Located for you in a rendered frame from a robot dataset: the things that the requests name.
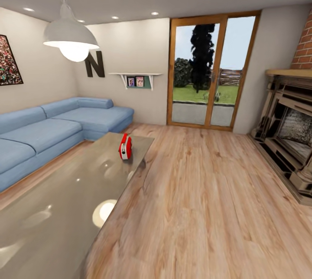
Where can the shelf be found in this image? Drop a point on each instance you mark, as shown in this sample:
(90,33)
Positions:
(148,79)

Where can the picture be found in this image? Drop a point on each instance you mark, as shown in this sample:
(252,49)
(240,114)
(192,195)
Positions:
(131,81)
(9,72)
(139,80)

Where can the radio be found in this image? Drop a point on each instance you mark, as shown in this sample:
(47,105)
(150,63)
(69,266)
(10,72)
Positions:
(125,147)

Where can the door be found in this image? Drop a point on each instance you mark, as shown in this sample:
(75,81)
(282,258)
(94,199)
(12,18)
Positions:
(208,60)

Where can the wood fireplace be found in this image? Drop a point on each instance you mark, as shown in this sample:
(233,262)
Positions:
(284,133)

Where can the sofa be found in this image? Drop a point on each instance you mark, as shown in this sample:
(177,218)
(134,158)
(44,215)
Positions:
(31,138)

